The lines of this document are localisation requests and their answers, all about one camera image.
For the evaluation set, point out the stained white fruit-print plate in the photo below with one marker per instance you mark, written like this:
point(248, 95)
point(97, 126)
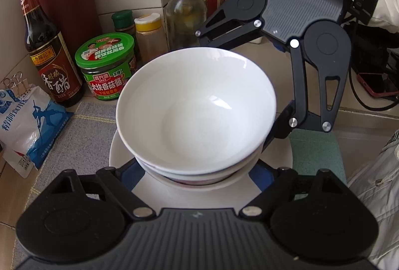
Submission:
point(149, 196)

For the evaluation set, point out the dark vinegar bottle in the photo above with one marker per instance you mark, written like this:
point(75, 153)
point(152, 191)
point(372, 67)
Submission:
point(53, 70)

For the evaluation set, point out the white bowl pink floral print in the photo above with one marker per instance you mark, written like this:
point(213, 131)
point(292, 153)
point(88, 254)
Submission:
point(218, 186)
point(240, 168)

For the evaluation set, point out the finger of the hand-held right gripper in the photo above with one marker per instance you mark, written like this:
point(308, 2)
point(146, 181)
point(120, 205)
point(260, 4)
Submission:
point(282, 125)
point(218, 30)

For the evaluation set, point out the binder clip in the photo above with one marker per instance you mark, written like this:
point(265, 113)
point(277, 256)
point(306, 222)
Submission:
point(15, 84)

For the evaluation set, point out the grey checked cloth mat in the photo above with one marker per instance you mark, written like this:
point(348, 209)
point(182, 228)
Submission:
point(78, 133)

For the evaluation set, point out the phone in red case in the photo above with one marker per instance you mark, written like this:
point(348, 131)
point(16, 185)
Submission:
point(377, 84)

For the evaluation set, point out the yellow-capped spice jar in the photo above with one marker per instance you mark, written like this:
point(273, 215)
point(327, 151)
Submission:
point(151, 36)

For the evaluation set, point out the white and blue salt bag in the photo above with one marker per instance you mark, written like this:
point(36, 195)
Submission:
point(28, 133)

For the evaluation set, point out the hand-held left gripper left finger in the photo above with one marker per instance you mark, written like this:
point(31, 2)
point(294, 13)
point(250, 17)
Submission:
point(129, 176)

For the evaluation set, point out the green-lidded sauce jar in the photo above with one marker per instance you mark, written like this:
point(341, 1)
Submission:
point(103, 70)

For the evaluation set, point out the green-capped spice jar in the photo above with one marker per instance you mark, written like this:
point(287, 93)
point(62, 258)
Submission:
point(124, 23)

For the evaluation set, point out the plain white bowl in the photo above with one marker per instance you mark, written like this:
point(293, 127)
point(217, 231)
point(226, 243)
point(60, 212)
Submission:
point(193, 108)

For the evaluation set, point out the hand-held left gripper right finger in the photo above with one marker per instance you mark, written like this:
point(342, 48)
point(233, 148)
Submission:
point(261, 178)

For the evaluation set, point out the clear glass bottle red cap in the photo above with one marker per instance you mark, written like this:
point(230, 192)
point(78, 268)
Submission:
point(185, 17)

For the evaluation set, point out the dark red knife block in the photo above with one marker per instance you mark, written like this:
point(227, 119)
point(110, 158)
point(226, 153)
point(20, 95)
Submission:
point(71, 8)

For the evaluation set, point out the person's white jacket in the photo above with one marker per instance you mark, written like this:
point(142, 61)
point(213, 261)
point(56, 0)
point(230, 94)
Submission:
point(377, 195)

